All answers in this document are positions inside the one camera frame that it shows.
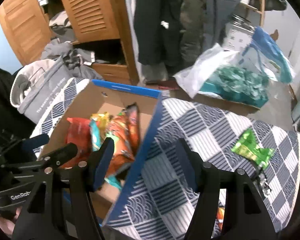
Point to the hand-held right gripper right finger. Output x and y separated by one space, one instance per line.
187 165

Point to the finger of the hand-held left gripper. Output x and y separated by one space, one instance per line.
62 152
37 141

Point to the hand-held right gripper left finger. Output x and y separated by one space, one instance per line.
103 162

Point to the large orange snack packet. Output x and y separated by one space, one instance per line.
120 152

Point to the red snack packet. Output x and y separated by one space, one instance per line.
77 140

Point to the teal snack packet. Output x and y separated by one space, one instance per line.
96 136

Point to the orange packet with black print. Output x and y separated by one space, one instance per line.
133 132

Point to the yellow snack packet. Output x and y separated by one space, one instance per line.
100 117

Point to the cardboard box with blue rim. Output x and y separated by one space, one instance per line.
110 105

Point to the green snack packet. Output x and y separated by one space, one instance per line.
250 150

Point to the person's left hand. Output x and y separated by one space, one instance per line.
5 221

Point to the blue white patterned tablecloth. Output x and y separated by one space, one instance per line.
205 120

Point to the grey tote bag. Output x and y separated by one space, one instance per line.
47 92

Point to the dark cloth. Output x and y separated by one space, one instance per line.
5 100

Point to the small orange packet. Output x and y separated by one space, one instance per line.
220 217

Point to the white hooded garment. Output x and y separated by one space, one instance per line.
22 75

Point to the brown cardboard carton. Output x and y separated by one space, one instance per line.
222 105

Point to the small black white object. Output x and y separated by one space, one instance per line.
263 182

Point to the wooden wardrobe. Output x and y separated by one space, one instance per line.
110 70

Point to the grey clothes pile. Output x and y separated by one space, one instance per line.
55 50

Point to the teal patterned cloth bundle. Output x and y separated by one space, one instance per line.
235 80

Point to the white plastic bag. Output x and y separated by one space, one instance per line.
202 67

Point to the plain wooden wardrobe door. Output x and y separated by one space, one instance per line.
22 25

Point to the crumpled clothes in wardrobe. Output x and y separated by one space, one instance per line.
61 26

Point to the white printed carton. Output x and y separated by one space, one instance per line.
236 36

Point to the louvred wooden wardrobe door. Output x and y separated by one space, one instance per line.
90 7

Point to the blue plastic bag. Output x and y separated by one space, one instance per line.
267 45

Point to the olive green hanging coat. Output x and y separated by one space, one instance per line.
195 17

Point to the white hanging garment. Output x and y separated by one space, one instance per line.
132 17

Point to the black hanging coat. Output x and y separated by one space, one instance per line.
155 17

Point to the metal can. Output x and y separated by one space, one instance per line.
240 21

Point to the grey blue hanging garment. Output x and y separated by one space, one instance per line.
222 5

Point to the dark shoe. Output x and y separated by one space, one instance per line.
275 2

